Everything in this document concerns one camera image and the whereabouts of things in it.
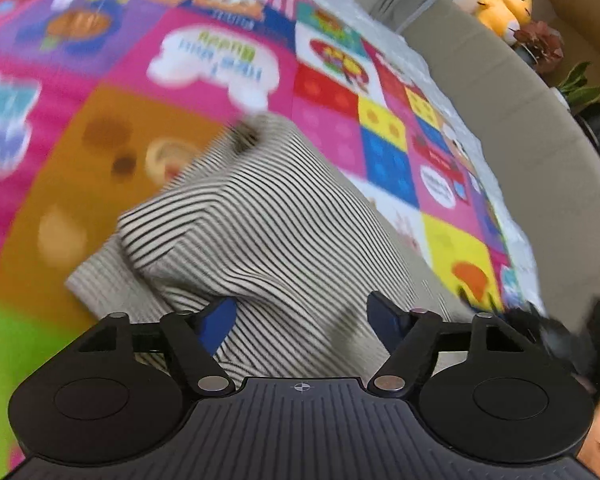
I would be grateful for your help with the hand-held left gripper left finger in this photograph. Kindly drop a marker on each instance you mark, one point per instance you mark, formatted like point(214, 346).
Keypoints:
point(220, 322)

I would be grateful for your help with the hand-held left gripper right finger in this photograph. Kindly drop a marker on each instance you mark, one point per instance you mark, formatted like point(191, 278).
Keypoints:
point(386, 321)

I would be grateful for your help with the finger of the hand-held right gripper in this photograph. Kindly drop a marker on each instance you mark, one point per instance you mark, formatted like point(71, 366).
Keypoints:
point(545, 337)

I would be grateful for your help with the black white striped shirt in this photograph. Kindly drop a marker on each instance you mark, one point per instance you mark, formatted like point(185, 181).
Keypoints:
point(280, 240)

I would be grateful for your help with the beige sofa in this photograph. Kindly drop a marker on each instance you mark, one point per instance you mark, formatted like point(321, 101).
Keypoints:
point(525, 130)

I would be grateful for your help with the colourful printed play mat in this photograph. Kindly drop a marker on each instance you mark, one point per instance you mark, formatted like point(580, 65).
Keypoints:
point(145, 85)

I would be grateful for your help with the green leaf potted plant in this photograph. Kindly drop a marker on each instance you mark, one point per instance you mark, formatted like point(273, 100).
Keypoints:
point(580, 85)

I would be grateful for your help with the red leaf potted plant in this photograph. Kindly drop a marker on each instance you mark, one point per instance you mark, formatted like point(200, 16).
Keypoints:
point(542, 42)

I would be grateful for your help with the yellow plush toy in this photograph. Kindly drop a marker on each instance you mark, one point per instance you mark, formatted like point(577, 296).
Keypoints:
point(505, 7)

